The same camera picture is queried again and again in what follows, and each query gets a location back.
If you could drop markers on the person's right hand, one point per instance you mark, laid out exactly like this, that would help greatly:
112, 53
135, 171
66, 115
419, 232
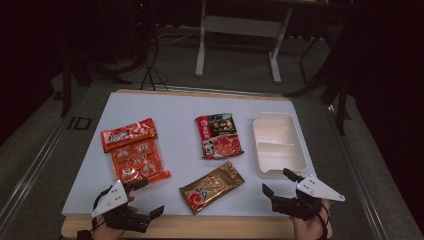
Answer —
310, 230

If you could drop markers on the black metal stand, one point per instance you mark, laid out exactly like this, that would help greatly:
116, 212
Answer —
341, 100
68, 83

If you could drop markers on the person's left hand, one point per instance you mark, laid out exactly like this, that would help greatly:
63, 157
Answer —
106, 233

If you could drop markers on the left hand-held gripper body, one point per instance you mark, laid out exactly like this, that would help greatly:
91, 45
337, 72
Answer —
115, 198

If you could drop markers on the metal floor rail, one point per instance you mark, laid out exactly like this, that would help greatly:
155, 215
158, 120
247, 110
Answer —
360, 173
31, 173

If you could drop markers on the red and black food packet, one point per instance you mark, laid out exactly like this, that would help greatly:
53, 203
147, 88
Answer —
220, 136

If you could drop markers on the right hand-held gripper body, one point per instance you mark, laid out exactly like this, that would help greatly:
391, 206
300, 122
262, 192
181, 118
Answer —
316, 190

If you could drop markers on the white divided plastic box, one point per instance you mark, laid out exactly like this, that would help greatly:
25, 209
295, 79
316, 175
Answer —
278, 146

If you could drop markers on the orange snack packet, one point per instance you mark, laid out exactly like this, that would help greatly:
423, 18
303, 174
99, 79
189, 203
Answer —
136, 156

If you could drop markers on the gold snack packet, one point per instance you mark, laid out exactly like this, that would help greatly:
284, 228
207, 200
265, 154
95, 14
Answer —
210, 188

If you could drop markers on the black floor bracket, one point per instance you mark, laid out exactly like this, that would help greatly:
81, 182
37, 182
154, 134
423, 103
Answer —
79, 123

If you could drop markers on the white paper sheet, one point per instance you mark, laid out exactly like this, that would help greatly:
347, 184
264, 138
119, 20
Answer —
173, 133

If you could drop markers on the white metal desk frame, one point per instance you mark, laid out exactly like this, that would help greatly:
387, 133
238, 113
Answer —
240, 26

